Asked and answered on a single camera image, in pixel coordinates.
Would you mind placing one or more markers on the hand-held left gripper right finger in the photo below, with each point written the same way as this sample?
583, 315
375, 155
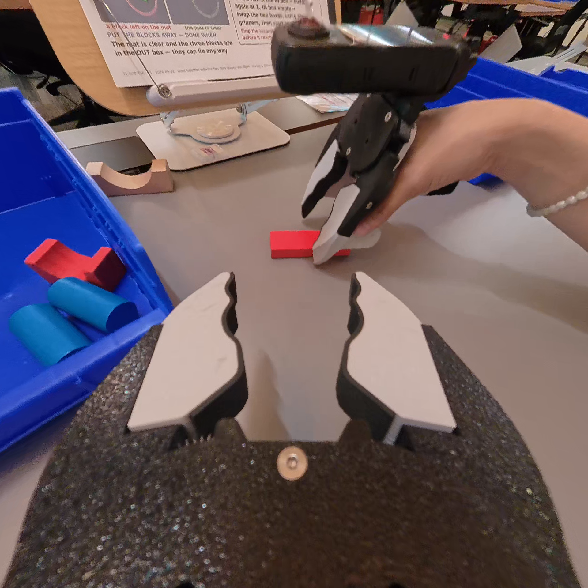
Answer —
395, 367

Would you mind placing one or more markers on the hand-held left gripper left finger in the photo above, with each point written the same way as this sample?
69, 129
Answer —
188, 363

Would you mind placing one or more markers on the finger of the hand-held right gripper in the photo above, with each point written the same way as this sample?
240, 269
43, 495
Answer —
319, 183
340, 225

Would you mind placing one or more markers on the red wooden plank block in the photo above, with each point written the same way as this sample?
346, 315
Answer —
291, 243

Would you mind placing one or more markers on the blue plastic bin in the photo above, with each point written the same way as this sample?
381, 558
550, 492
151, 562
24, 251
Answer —
27, 151
505, 78

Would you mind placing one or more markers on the natural wooden arch block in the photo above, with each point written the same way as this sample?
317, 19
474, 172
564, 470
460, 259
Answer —
156, 181

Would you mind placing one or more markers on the person's right forearm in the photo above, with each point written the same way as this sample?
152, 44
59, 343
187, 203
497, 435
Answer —
569, 156

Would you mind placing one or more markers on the person's right hand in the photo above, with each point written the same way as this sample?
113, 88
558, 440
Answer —
459, 147

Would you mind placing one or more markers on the colourful printed leaflet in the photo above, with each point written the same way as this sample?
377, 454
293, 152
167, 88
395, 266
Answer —
328, 103

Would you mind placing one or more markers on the white tablet stand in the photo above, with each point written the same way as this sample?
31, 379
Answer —
257, 138

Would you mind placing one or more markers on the teal wooden cylinder block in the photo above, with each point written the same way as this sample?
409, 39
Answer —
87, 301
41, 333

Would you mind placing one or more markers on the red wooden arch block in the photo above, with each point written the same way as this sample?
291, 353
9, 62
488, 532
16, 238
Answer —
69, 264

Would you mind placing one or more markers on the printed instruction sheet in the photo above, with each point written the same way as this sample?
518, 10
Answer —
183, 50

